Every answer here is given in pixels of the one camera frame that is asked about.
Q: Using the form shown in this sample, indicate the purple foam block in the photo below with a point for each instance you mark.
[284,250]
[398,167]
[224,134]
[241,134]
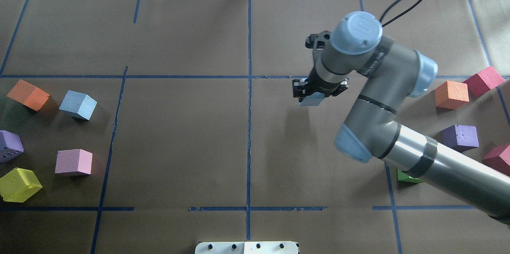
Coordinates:
[460,137]
[10,146]

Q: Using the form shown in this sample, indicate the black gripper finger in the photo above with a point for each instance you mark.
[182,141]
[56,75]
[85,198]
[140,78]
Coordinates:
[299,88]

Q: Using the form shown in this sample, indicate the light blue foam block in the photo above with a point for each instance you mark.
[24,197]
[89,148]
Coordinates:
[314,99]

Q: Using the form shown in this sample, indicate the white camera stand post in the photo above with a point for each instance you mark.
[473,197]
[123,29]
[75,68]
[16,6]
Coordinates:
[248,247]

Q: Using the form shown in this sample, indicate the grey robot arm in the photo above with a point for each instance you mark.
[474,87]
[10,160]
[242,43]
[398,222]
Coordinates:
[394,72]

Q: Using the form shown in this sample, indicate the orange foam block left side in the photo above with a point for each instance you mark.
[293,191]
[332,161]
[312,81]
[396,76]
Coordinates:
[29,95]

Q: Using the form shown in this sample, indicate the purple foam block left side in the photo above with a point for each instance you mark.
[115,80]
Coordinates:
[10,146]

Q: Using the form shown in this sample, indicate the yellow foam block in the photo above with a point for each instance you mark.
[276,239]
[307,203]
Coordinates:
[18,185]

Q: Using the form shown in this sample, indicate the purple foam block right side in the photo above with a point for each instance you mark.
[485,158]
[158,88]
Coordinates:
[460,137]

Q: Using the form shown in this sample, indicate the green foam block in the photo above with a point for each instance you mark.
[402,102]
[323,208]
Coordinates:
[405,178]

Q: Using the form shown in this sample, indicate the pink foam block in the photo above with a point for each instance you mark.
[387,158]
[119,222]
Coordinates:
[73,162]

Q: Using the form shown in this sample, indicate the orange foam block right side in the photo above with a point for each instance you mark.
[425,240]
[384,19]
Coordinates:
[451,95]

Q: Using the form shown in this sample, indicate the crimson foam block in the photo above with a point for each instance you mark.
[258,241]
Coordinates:
[499,159]

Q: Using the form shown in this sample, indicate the dark red foam block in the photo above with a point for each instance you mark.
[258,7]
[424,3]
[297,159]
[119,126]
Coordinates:
[484,81]

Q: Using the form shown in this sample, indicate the orange foam block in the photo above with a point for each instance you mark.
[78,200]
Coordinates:
[451,95]
[29,95]

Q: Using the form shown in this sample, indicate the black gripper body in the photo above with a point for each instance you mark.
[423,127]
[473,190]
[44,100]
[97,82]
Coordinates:
[321,82]

